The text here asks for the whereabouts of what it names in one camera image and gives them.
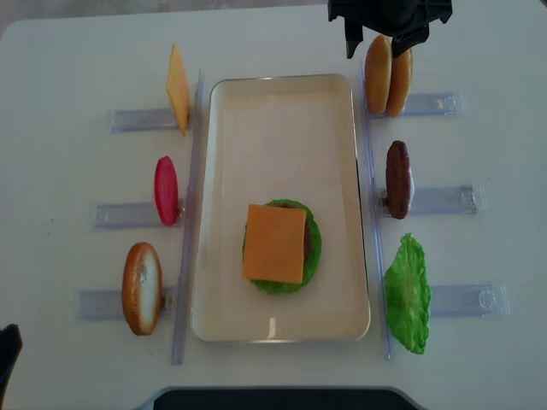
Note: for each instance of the clear long rail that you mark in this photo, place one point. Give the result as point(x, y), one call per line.
point(374, 217)
point(191, 202)

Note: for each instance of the green lettuce leaf in burger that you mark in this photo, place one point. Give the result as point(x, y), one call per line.
point(273, 288)

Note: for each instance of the clear right long rail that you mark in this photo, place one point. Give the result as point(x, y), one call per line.
point(374, 217)

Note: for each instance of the clear bread holder rail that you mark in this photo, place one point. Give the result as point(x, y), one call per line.
point(106, 305)

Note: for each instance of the upright bread slice bun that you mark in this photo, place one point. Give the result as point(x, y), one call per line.
point(141, 292)

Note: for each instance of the clear left long rail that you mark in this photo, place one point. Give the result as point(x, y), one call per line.
point(191, 202)

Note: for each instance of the clear tomato holder rail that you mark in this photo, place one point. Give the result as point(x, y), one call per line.
point(130, 215)

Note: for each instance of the upright red tomato slice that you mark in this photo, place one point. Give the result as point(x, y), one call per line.
point(166, 191)

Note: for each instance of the clear patty holder rail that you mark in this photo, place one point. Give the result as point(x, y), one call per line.
point(463, 199)

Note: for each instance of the clear bun holder rail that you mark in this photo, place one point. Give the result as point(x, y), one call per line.
point(433, 104)

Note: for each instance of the sesame top burger bun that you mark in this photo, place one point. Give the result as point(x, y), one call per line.
point(378, 74)

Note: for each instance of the clear lettuce holder rail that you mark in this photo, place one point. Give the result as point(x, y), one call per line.
point(469, 300)

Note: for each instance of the clear cheese holder rail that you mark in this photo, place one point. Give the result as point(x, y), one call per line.
point(142, 120)

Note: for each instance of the black robot base front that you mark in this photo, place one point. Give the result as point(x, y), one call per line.
point(278, 398)

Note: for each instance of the upright plain bun half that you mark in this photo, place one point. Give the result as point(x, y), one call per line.
point(401, 76)

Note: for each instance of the upright yellow cheese slice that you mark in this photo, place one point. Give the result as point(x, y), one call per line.
point(178, 89)

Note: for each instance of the upright green lettuce leaf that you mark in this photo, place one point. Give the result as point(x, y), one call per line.
point(408, 296)

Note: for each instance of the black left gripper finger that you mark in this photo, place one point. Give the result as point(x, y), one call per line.
point(10, 348)

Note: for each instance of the cream rectangular serving tray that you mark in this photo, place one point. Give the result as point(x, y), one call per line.
point(268, 139)

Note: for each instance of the flat yellow cheese slice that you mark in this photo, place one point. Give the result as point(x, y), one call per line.
point(274, 244)

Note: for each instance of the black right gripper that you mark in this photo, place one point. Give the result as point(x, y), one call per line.
point(407, 18)

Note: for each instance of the upright brown meat patty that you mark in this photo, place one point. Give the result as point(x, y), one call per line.
point(398, 180)

